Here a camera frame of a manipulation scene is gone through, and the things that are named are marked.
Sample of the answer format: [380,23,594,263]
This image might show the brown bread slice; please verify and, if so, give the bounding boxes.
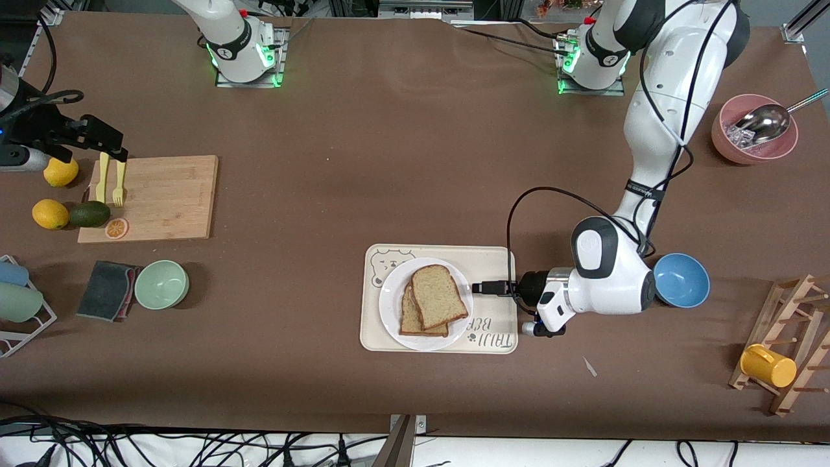
[399,285,449,337]
[410,265,469,330]

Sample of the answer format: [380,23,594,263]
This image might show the round white plate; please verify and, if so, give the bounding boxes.
[379,257,474,352]

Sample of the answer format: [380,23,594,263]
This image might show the cream bear print tray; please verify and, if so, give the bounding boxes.
[360,244,519,355]

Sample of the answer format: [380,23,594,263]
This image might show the yellow plastic fork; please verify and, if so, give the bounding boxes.
[112,153,127,208]

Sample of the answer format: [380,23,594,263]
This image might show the yellow plastic knife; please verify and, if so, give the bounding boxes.
[95,150,110,204]

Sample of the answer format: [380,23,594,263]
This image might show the yellow lemon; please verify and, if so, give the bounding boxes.
[43,156,80,187]
[32,199,69,230]

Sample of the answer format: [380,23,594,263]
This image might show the wooden cutting board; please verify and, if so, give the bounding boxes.
[77,154,219,245]

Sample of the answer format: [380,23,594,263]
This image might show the dark green avocado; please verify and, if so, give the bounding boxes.
[69,200,111,228]

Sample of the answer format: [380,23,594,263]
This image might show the grey folded sponge cloth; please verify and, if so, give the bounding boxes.
[77,261,143,322]

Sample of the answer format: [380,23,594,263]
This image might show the pale green bowl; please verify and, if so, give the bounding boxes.
[134,260,190,310]

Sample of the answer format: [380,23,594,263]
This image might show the light blue cup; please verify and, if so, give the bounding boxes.
[0,261,30,287]

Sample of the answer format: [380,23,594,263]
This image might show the blue bowl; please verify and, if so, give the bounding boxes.
[652,253,711,309]

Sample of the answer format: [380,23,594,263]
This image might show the pale green cup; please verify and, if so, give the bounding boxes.
[0,283,44,323]

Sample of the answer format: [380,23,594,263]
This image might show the pink bowl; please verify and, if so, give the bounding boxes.
[711,94,799,165]

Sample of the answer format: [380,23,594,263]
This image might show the wooden mug rack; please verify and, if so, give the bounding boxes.
[728,274,830,416]

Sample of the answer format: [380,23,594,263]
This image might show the yellow mug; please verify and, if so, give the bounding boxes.
[740,344,798,389]

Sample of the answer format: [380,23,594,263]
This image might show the clear plastic ice cubes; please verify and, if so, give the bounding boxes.
[725,122,758,151]

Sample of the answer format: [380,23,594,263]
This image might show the metal scoop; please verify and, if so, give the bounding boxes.
[735,88,830,145]

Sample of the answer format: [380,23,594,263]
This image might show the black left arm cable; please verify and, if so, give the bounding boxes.
[506,0,737,305]

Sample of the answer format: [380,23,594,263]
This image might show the aluminium frame profile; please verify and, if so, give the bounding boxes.
[781,0,827,45]
[19,8,65,78]

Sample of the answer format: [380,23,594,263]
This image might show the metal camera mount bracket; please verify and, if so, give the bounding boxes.
[371,414,428,467]

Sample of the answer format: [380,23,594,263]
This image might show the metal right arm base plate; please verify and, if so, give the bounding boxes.
[215,27,289,88]

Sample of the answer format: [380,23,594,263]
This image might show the white wire dish rack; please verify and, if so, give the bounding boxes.
[0,255,58,358]

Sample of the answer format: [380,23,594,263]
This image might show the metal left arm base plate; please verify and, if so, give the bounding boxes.
[554,32,626,97]

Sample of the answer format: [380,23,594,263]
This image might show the black base cable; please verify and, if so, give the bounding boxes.
[454,25,571,53]
[276,16,318,49]

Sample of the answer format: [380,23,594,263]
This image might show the black cable bundle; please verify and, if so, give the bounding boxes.
[0,401,390,467]

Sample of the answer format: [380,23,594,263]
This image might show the grey metal frame beam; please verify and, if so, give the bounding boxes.
[378,0,475,22]

